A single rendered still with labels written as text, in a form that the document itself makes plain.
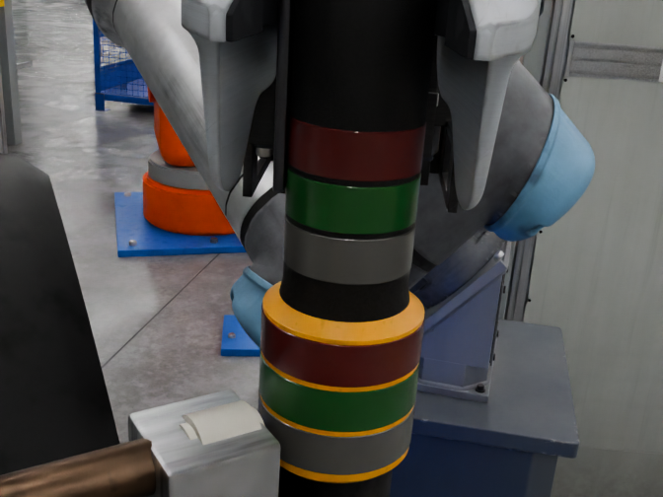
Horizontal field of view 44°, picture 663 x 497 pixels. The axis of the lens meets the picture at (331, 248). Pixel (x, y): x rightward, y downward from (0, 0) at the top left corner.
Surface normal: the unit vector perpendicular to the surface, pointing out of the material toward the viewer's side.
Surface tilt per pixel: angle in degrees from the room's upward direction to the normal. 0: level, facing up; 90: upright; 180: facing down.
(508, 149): 86
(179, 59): 53
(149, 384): 0
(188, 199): 90
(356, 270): 90
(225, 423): 22
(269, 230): 67
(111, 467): 37
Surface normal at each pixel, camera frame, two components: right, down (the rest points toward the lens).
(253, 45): 0.98, 0.18
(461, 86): -1.00, 0.03
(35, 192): 0.65, -0.63
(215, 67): -0.19, 0.58
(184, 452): 0.06, -0.93
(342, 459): 0.09, 0.36
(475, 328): -0.25, 0.33
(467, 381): 0.50, 0.34
